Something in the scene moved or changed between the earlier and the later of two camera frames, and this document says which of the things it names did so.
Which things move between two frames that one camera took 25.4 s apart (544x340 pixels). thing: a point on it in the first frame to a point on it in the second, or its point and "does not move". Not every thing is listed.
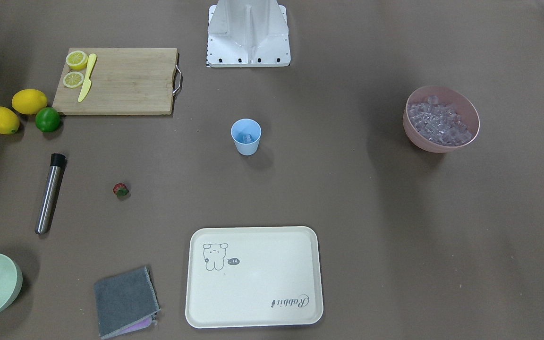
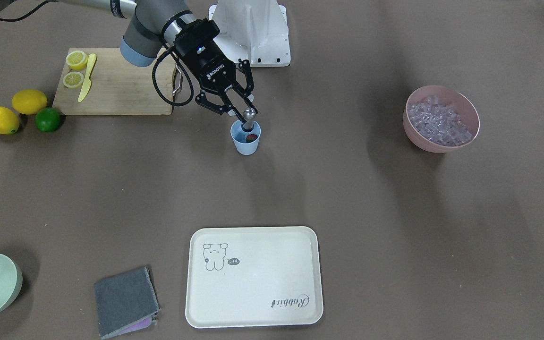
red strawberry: x=121 y=190 to x=251 y=138
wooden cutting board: x=124 y=81 does not move
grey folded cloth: x=125 y=301 does not move
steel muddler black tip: x=51 y=192 to x=249 y=114
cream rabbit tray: x=252 y=277 does not move
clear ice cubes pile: x=438 y=122 does not move
